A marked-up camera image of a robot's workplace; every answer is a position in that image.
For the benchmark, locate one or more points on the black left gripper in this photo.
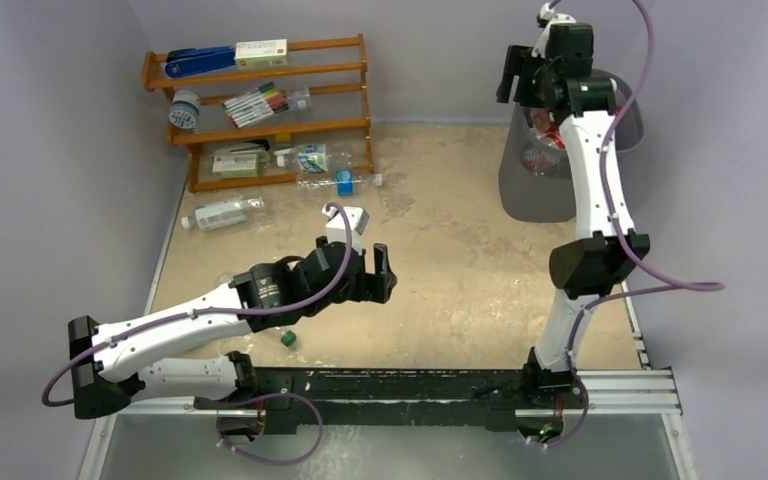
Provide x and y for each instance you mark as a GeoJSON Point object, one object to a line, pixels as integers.
{"type": "Point", "coordinates": [365, 289]}

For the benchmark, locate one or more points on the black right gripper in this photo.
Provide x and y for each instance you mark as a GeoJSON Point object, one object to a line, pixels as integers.
{"type": "Point", "coordinates": [516, 69]}

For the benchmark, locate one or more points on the green label water bottle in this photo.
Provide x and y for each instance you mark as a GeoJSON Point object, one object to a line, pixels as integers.
{"type": "Point", "coordinates": [285, 337]}

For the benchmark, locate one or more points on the red label tea bottle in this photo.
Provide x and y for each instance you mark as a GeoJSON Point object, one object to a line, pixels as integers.
{"type": "Point", "coordinates": [545, 153]}

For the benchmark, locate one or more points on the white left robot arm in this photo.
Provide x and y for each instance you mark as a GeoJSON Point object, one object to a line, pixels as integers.
{"type": "Point", "coordinates": [115, 365]}

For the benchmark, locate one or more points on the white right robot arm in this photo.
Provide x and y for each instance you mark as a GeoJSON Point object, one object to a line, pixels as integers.
{"type": "Point", "coordinates": [571, 123]}

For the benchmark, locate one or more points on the grey mesh waste bin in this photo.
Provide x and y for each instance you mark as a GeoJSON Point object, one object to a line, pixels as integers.
{"type": "Point", "coordinates": [535, 180]}

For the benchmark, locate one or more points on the clear bottle blue label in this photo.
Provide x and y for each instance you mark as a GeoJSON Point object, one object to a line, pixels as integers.
{"type": "Point", "coordinates": [341, 183]}

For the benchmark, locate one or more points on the blue white label bottle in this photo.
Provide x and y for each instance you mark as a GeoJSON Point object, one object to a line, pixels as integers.
{"type": "Point", "coordinates": [316, 157]}

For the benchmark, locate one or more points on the clear bottle white label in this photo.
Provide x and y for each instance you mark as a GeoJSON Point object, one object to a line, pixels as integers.
{"type": "Point", "coordinates": [224, 213]}

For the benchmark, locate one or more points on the green white carton box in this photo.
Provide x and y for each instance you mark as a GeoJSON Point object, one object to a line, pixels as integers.
{"type": "Point", "coordinates": [239, 165]}

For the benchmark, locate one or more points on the wooden shelf rack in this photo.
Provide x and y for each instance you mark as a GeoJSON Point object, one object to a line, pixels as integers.
{"type": "Point", "coordinates": [326, 88]}

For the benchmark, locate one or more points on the pack of coloured markers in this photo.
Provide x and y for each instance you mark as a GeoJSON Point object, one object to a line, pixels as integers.
{"type": "Point", "coordinates": [255, 105]}

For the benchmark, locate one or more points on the white red box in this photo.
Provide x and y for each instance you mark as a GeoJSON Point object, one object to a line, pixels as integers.
{"type": "Point", "coordinates": [263, 54]}

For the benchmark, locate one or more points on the white tape roll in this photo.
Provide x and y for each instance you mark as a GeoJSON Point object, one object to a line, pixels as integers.
{"type": "Point", "coordinates": [184, 111]}

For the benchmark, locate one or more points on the blue stapler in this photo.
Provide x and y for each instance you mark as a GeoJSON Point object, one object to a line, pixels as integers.
{"type": "Point", "coordinates": [194, 61]}

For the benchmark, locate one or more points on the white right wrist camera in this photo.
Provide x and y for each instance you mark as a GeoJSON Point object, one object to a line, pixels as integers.
{"type": "Point", "coordinates": [546, 18]}

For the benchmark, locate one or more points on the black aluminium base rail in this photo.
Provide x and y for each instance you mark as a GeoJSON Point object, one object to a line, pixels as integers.
{"type": "Point", "coordinates": [498, 400]}

